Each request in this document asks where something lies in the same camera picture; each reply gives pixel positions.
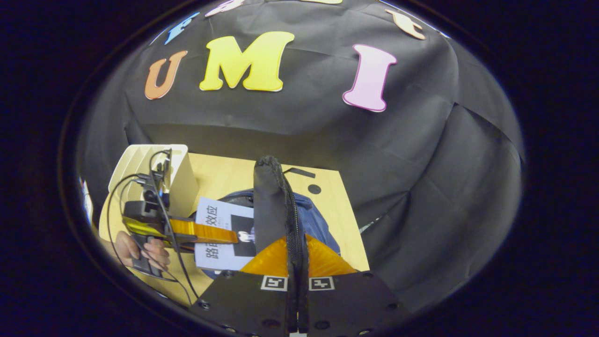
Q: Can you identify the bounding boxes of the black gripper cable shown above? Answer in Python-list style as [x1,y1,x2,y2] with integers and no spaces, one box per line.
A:
[107,149,202,300]

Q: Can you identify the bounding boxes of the dark blue schoolbag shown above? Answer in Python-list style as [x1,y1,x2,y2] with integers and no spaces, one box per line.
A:
[213,155,342,281]

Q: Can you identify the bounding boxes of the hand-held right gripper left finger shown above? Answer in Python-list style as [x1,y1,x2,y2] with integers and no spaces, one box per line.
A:
[190,235,300,337]

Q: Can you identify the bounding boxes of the white plastic bookshelf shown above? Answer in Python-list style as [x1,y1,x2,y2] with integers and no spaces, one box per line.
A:
[109,144,199,220]

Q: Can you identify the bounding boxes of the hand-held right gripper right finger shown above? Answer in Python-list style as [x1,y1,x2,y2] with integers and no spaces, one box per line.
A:
[299,234,412,337]

